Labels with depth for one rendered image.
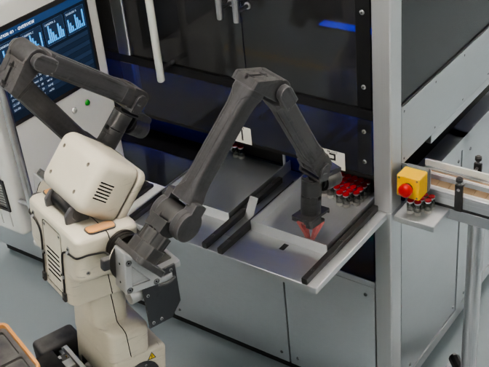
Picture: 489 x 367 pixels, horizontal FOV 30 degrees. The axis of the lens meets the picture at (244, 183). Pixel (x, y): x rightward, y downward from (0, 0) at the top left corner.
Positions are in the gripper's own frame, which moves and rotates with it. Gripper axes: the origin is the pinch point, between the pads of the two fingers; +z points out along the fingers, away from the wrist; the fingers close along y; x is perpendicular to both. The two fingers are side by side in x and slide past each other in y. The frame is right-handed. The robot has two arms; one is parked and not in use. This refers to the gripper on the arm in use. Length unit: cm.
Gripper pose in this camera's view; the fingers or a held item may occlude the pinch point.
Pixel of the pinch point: (310, 240)
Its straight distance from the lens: 259.3
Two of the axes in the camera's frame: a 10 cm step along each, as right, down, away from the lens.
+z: 0.1, 9.0, 4.3
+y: 5.9, -3.5, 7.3
